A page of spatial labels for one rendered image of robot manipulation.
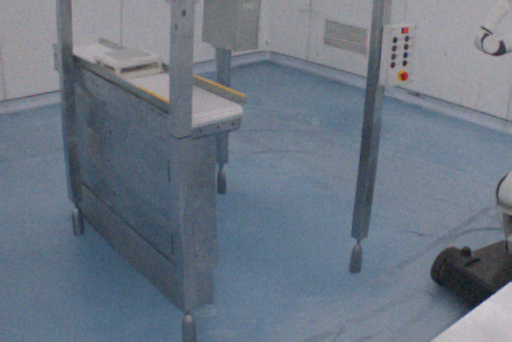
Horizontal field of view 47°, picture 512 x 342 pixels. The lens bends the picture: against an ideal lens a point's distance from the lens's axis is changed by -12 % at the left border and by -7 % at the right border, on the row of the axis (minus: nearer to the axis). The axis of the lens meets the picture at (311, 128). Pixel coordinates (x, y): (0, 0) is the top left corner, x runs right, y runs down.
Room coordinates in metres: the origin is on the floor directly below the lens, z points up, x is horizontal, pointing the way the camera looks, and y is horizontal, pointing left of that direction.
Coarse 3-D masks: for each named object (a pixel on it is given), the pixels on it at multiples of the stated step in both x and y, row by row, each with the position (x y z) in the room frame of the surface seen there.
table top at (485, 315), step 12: (504, 288) 1.11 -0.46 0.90; (492, 300) 1.06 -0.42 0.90; (504, 300) 1.06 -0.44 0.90; (480, 312) 1.02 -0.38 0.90; (492, 312) 1.02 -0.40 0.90; (504, 312) 1.02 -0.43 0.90; (456, 324) 0.97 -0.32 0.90; (468, 324) 0.97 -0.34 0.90; (480, 324) 0.98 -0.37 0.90; (492, 324) 0.98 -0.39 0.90; (504, 324) 0.98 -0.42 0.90; (444, 336) 0.93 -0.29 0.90; (456, 336) 0.93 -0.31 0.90; (468, 336) 0.94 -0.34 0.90; (480, 336) 0.94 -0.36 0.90; (492, 336) 0.94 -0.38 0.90; (504, 336) 0.94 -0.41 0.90
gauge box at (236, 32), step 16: (208, 0) 2.25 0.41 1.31; (224, 0) 2.18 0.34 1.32; (240, 0) 2.13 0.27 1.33; (256, 0) 2.18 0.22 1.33; (208, 16) 2.25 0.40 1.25; (224, 16) 2.18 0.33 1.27; (240, 16) 2.13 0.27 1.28; (256, 16) 2.18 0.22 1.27; (208, 32) 2.25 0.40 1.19; (224, 32) 2.17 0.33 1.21; (240, 32) 2.14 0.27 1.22; (256, 32) 2.19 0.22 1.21; (224, 48) 2.17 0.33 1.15; (240, 48) 2.14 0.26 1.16; (256, 48) 2.19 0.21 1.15
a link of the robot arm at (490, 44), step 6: (486, 36) 2.56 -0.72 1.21; (492, 36) 2.56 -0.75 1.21; (498, 36) 2.63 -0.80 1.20; (504, 36) 2.61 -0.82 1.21; (510, 36) 2.60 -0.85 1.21; (486, 42) 2.55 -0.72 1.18; (492, 42) 2.56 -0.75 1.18; (498, 42) 2.56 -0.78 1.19; (504, 42) 2.59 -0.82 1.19; (510, 42) 2.59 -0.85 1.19; (486, 48) 2.55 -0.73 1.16; (492, 48) 2.55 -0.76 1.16; (498, 48) 2.56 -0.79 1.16; (504, 48) 2.57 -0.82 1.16; (510, 48) 2.59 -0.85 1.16; (492, 54) 2.56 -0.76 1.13; (498, 54) 2.56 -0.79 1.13
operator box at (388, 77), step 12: (396, 24) 2.62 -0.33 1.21; (408, 24) 2.64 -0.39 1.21; (384, 36) 2.55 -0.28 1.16; (396, 36) 2.54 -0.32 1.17; (384, 48) 2.55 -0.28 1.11; (408, 48) 2.61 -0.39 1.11; (384, 60) 2.54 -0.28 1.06; (396, 60) 2.55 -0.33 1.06; (408, 60) 2.61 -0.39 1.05; (384, 72) 2.54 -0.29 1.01; (396, 72) 2.56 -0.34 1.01; (408, 72) 2.62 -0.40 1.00; (384, 84) 2.53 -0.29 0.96; (396, 84) 2.56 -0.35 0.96
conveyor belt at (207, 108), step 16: (80, 48) 2.99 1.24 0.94; (96, 48) 3.01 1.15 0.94; (144, 80) 2.44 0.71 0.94; (160, 80) 2.45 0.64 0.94; (192, 96) 2.25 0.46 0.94; (208, 96) 2.27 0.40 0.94; (192, 112) 2.06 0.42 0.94; (208, 112) 2.08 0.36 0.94; (224, 112) 2.12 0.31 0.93; (240, 112) 2.16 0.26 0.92
